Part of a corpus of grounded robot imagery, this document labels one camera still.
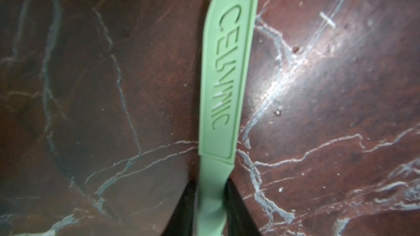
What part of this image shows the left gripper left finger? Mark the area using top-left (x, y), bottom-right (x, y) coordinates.
top-left (161, 180), bottom-right (196, 236)

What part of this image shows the green knife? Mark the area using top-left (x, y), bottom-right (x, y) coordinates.
top-left (196, 0), bottom-right (258, 236)

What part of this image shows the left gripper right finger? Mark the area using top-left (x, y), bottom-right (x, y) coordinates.
top-left (224, 179), bottom-right (261, 236)

